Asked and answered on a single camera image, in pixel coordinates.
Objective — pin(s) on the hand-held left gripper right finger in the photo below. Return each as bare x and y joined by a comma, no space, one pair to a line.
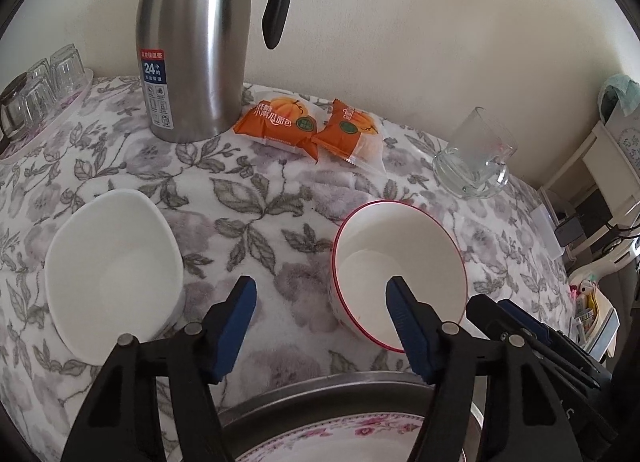
407,327

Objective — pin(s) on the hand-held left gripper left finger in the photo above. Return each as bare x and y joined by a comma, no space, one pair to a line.
235,327

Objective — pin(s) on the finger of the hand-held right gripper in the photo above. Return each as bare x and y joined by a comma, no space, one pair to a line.
525,319
482,312

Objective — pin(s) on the strawberry print bowl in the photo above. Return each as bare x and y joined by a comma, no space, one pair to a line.
370,252

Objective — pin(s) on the stainless steel basin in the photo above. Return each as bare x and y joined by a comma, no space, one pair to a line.
300,392

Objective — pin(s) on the pink floral round plate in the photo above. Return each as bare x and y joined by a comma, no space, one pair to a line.
350,437

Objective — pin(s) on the white square bowl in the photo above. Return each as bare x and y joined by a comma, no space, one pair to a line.
110,272

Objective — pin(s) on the white rectangular box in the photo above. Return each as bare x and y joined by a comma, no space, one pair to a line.
546,229

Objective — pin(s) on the black power adapter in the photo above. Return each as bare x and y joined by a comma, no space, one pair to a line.
569,232

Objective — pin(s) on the grey floral tablecloth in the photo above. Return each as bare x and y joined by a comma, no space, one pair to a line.
280,222

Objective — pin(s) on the clear glass mug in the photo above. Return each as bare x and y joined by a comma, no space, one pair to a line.
475,152

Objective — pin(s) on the white shelf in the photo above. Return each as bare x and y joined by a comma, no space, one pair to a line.
600,152

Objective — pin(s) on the white printed carton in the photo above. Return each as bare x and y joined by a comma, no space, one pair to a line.
627,137

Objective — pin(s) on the teal cloth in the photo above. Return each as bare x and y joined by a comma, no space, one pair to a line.
617,87

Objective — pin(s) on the clear plastic tray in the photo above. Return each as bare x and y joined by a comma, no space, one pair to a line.
65,112

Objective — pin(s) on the stainless steel thermos jug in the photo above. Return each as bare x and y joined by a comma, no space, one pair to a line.
200,42

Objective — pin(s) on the clear drinking glass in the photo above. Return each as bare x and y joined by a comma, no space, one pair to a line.
39,74
70,69
41,102

